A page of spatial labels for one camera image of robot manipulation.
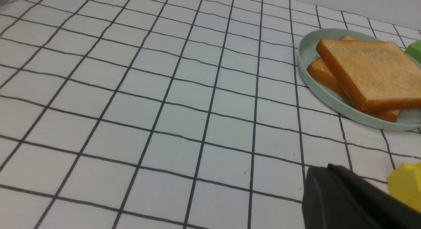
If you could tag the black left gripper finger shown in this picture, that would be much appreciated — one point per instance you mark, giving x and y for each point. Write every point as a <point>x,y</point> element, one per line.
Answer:
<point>336,198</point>

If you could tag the yellow block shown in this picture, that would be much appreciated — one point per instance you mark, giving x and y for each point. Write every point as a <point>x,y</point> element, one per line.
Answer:
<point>404,184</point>

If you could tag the pale green plate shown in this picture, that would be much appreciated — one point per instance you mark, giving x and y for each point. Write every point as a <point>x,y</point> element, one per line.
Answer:
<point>407,120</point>

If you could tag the bottom toast slice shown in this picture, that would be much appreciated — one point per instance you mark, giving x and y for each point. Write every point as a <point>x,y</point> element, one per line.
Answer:
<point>319,71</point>

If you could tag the toast slice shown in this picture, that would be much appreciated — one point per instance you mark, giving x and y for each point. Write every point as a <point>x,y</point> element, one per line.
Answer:
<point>376,76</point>
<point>319,71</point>

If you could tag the green cube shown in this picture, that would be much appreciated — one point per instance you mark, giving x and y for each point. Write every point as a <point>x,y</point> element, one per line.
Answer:
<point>414,51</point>

